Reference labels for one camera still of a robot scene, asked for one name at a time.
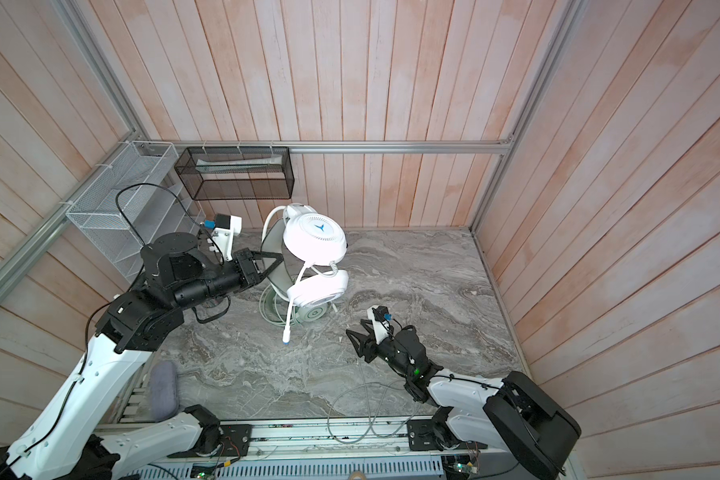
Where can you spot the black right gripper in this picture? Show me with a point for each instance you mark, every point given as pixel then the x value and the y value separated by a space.
pixel 370 342

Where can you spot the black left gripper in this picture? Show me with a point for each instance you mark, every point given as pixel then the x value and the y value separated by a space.
pixel 246 259

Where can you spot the white headphones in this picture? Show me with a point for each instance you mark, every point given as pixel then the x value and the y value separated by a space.
pixel 312 245

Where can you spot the mint green headphones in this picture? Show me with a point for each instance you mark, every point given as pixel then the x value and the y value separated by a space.
pixel 273 309

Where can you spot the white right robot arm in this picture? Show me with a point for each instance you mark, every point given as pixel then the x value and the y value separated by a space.
pixel 511 413

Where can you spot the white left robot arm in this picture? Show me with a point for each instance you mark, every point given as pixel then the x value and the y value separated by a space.
pixel 176 276

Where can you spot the lavender glasses case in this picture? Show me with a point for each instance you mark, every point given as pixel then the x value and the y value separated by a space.
pixel 163 395

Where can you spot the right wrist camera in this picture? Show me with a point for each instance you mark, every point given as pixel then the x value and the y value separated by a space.
pixel 381 322

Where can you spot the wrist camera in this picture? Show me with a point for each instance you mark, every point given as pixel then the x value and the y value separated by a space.
pixel 220 234
pixel 381 322

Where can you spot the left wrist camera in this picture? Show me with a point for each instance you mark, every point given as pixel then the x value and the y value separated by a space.
pixel 220 234

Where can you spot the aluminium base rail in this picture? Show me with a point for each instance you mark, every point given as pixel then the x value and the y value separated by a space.
pixel 331 448

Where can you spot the black wire mesh basket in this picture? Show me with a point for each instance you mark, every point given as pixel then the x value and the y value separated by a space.
pixel 236 173

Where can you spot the white wire mesh shelf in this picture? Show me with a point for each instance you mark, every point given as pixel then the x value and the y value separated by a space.
pixel 132 200

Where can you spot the aluminium left wall rail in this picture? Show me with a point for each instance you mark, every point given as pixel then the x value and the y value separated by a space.
pixel 28 252

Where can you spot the aluminium wall rail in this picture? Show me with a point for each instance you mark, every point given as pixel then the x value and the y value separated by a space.
pixel 346 147
pixel 28 252

